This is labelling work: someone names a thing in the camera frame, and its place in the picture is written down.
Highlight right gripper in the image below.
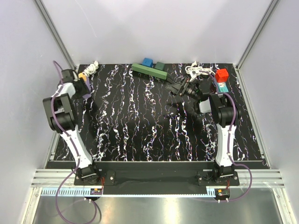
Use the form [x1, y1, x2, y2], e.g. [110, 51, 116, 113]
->
[165, 77, 199, 101]

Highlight yellow cube plug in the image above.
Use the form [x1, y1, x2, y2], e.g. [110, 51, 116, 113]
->
[78, 73, 87, 82]

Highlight dark green cube plug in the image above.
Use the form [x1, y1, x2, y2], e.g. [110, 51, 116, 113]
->
[154, 62, 165, 71]

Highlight blue cube plug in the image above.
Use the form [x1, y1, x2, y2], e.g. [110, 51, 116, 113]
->
[142, 58, 153, 68]

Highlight green power strip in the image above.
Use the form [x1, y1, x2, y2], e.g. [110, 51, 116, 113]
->
[131, 63, 167, 80]

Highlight purple power strip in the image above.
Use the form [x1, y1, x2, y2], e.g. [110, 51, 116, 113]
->
[83, 78, 91, 99]

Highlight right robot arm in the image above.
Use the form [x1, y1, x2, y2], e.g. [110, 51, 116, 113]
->
[166, 78, 241, 185]

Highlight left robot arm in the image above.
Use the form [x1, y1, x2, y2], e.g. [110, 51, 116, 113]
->
[43, 69, 101, 185]

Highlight red cube plug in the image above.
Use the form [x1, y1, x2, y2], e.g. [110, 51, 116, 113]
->
[215, 69, 229, 83]

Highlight teal power strip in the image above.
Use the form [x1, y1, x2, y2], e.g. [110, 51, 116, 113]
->
[214, 80, 229, 93]

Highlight black marbled mat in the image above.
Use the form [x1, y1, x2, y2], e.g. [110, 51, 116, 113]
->
[53, 63, 264, 162]

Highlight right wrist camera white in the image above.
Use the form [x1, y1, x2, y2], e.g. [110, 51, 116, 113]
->
[189, 70, 198, 79]

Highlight white coiled cable right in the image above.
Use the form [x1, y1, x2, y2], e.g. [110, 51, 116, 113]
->
[185, 61, 216, 77]

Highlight white coiled cable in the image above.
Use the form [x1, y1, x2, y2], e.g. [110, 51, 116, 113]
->
[185, 61, 216, 77]
[83, 61, 99, 76]

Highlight white coiled cable left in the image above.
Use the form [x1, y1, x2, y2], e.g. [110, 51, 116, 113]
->
[83, 61, 99, 76]

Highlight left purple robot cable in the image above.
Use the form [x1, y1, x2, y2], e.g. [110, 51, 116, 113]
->
[51, 60, 102, 222]

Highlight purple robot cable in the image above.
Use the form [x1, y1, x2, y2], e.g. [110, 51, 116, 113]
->
[193, 71, 253, 203]
[51, 60, 102, 222]

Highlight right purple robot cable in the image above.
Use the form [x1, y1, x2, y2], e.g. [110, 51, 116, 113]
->
[193, 71, 253, 203]

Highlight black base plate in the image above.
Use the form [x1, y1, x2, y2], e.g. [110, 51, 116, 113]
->
[45, 160, 269, 194]

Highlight aluminium frame rail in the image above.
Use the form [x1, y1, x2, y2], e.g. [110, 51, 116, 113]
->
[31, 169, 284, 198]

